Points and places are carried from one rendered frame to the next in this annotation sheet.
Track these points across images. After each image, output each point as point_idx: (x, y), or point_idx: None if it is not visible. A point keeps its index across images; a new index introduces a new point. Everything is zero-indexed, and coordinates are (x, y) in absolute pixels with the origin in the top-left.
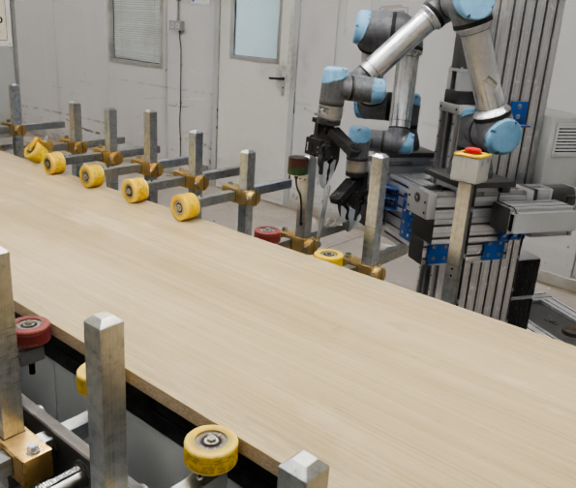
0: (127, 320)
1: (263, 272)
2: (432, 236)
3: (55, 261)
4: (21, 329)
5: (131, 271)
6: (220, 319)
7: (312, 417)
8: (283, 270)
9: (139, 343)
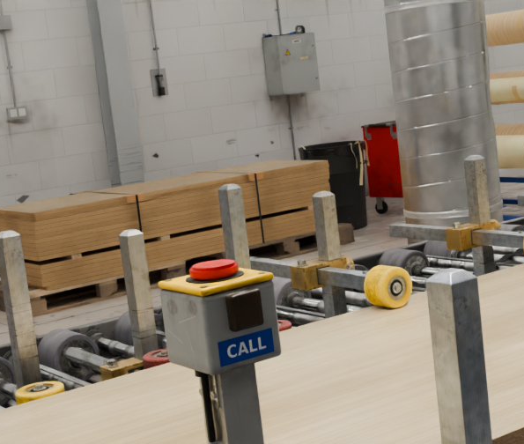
0: (158, 386)
1: (306, 440)
2: None
3: (365, 337)
4: (151, 353)
5: (323, 370)
6: (131, 425)
7: None
8: None
9: (92, 397)
